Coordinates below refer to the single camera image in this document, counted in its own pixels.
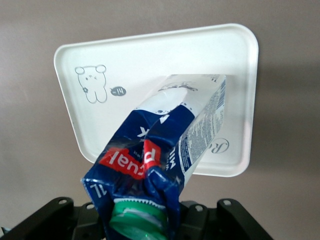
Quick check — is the blue white milk carton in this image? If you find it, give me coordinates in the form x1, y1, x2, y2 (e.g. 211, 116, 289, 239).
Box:
80, 73, 227, 240

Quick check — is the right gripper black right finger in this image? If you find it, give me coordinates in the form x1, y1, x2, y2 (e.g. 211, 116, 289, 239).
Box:
178, 198, 276, 240

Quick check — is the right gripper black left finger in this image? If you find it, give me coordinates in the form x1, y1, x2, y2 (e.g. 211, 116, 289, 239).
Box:
0, 196, 106, 240

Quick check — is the white rabbit print tray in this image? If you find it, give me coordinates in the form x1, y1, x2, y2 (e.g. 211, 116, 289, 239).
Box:
53, 22, 260, 178

